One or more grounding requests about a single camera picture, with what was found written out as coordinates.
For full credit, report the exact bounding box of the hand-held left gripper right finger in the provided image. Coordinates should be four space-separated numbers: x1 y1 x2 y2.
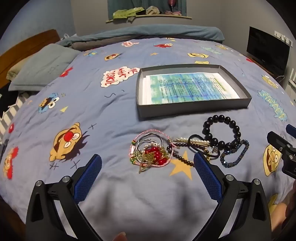
193 153 272 241

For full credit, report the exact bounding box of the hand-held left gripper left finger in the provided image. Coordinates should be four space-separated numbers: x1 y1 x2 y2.
25 154 109 241

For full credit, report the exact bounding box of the gold link bracelet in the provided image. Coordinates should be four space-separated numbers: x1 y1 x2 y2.
205 148 219 161

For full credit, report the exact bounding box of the blue beaded bracelet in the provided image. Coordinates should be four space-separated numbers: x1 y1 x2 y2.
220 139 250 168

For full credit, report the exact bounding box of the large black bead bracelet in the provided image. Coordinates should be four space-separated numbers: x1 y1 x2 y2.
202 115 242 151

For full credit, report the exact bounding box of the silver wire bangle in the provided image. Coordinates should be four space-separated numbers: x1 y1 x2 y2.
135 139 167 163

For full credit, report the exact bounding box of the gold chain necklace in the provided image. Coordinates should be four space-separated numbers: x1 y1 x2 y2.
139 151 171 174

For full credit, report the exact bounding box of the grey cardboard box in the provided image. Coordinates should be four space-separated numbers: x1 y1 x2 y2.
136 65 252 121

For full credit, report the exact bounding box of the pink cord bracelet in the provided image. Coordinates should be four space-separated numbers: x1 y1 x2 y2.
128 130 173 167

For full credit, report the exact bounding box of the person's right hand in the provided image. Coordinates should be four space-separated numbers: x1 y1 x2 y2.
271 202 289 235

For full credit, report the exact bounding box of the gold pearl hair clip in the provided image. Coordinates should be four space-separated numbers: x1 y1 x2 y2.
172 137 211 147

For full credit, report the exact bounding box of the blue cartoon printed bed sheet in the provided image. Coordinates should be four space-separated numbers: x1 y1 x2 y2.
0 37 296 241

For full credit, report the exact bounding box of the black monitor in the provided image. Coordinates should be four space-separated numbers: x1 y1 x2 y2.
246 26 290 75

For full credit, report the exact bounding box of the blue green printed paper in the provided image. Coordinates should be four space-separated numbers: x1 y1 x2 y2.
142 72 238 105

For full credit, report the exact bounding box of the black striped cloth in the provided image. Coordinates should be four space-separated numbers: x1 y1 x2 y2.
0 87 30 137

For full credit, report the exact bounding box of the grey green pillow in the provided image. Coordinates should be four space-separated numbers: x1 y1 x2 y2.
8 44 80 92

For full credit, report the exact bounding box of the beige pillow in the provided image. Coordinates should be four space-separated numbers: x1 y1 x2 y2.
6 61 26 80

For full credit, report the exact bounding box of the wooden headboard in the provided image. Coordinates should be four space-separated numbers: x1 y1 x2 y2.
0 29 61 88

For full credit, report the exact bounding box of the teal blanket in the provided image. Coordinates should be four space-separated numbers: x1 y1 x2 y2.
57 24 225 47

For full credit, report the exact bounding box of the green cloth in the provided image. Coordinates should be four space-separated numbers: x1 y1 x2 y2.
112 7 142 19

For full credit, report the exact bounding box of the wooden window shelf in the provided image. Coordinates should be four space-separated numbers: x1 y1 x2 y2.
106 14 193 24

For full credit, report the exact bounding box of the teal curtain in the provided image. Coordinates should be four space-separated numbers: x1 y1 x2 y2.
107 0 186 20

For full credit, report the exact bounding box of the small dark bead bracelet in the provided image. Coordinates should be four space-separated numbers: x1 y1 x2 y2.
166 141 195 167

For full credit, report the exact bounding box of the black hair tie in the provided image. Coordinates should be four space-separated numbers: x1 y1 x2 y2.
188 134 222 160

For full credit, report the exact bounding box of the red bead bracelet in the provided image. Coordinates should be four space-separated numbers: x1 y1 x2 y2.
144 145 168 166

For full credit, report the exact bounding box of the white wall hook rack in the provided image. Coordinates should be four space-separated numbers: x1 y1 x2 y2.
275 31 294 47

